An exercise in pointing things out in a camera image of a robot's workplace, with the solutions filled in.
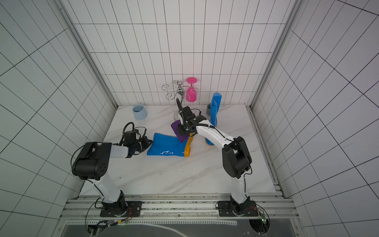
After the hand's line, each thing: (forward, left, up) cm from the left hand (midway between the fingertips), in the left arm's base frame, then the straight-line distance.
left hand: (153, 142), depth 99 cm
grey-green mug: (+25, -39, +7) cm, 47 cm away
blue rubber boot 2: (+12, -41, +27) cm, 50 cm away
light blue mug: (+21, +12, +7) cm, 26 cm away
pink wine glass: (+34, -26, +16) cm, 46 cm away
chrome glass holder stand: (+22, -20, +30) cm, 42 cm away
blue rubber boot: (-2, -9, 0) cm, 9 cm away
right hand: (+4, -20, +13) cm, 24 cm away
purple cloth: (-5, -21, +13) cm, 25 cm away
